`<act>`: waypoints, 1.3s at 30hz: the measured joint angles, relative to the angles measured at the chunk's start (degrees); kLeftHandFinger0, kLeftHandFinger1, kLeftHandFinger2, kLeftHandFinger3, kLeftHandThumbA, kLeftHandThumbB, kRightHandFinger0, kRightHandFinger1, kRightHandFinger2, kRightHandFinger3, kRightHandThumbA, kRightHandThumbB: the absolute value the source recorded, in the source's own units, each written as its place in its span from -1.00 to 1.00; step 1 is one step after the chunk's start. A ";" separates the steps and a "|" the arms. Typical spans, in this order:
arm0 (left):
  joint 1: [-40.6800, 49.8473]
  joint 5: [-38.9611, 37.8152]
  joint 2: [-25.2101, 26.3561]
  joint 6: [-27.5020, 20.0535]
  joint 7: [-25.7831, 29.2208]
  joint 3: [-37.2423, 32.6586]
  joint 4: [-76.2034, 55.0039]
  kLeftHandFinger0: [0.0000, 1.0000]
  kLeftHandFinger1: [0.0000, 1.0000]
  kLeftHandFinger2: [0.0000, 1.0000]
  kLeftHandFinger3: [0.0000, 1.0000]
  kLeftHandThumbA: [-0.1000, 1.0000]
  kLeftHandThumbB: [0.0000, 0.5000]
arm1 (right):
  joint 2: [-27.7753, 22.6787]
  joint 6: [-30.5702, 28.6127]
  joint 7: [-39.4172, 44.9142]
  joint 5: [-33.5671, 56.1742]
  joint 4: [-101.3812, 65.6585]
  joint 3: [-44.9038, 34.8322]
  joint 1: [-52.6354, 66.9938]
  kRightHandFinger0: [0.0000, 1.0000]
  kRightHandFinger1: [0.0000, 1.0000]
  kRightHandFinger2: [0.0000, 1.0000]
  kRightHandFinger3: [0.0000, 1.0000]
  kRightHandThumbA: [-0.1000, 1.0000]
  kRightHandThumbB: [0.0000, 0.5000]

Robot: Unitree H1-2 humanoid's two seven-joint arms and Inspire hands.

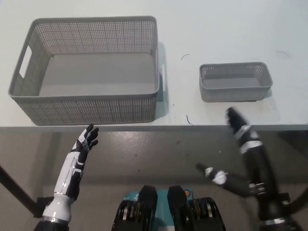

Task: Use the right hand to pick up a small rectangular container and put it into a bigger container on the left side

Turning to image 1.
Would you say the small grey perforated plastic basket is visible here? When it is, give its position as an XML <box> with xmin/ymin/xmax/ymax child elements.
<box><xmin>199</xmin><ymin>62</ymin><xmax>274</xmax><ymax>103</ymax></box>

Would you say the black ribbed robot body block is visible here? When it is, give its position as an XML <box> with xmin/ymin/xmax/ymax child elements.
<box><xmin>167</xmin><ymin>185</ymin><xmax>228</xmax><ymax>231</ymax></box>
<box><xmin>112</xmin><ymin>185</ymin><xmax>158</xmax><ymax>231</ymax></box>

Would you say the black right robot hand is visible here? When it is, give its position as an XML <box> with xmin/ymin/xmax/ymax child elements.
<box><xmin>196</xmin><ymin>107</ymin><xmax>280</xmax><ymax>197</ymax></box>

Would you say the black table foot plate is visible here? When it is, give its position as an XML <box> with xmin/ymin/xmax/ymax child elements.
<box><xmin>36</xmin><ymin>196</ymin><xmax>55</xmax><ymax>217</ymax></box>

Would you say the large grey perforated plastic basket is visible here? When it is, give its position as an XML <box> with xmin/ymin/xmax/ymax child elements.
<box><xmin>8</xmin><ymin>15</ymin><xmax>167</xmax><ymax>126</ymax></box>

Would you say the black metal table leg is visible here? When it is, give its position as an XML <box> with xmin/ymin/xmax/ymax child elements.
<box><xmin>0</xmin><ymin>165</ymin><xmax>40</xmax><ymax>215</ymax></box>

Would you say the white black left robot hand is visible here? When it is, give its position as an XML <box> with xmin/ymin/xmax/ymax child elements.
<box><xmin>54</xmin><ymin>124</ymin><xmax>100</xmax><ymax>199</ymax></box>

